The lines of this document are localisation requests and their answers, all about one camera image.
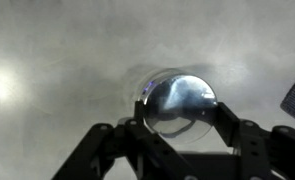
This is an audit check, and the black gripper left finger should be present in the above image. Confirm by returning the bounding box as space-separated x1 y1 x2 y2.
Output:
52 101 201 180

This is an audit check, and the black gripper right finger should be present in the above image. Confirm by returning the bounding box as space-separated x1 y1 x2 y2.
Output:
214 102 295 180

